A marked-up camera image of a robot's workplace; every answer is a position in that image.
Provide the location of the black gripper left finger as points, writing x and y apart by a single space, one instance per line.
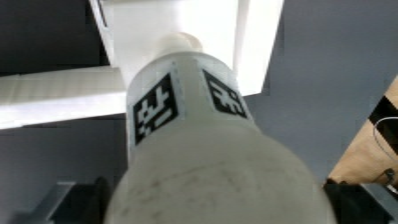
73 204

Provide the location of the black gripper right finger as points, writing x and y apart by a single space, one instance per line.
364 202

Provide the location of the white lamp bulb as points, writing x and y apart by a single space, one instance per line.
213 175

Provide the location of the white lamp base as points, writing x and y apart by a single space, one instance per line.
222 27

